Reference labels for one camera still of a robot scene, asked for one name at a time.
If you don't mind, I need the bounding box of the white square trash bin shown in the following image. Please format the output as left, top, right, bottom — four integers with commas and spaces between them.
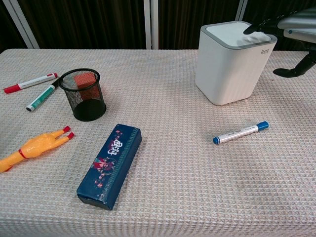
195, 21, 278, 106

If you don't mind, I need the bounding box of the dark blue patterned pencil box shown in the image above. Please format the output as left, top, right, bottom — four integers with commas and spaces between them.
76, 123, 143, 211

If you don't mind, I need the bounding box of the green whiteboard marker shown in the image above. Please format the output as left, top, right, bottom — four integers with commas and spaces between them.
26, 78, 61, 113

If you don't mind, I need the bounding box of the white frame post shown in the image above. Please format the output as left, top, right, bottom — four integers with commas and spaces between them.
144, 0, 159, 50
235, 0, 248, 22
1, 0, 40, 49

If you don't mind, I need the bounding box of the red capped whiteboard marker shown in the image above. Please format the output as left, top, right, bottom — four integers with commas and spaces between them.
3, 72, 59, 94

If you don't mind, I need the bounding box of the dark brown curtain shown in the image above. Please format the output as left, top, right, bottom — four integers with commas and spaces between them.
0, 0, 316, 54

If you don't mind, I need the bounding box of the yellow rubber chicken toy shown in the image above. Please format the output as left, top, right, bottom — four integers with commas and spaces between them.
0, 125, 75, 173

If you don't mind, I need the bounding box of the black mesh pen holder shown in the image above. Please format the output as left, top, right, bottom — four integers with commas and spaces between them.
58, 68, 107, 122

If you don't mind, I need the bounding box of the blue capped whiteboard marker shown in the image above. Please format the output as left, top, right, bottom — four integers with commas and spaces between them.
213, 120, 270, 146

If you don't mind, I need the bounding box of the orange block eraser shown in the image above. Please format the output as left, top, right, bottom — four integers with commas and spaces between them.
73, 72, 97, 101

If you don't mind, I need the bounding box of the beige waffle weave tablecloth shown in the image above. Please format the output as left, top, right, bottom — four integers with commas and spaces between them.
0, 48, 316, 237

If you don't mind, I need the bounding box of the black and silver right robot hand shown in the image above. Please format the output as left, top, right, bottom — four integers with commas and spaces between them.
243, 7, 316, 79

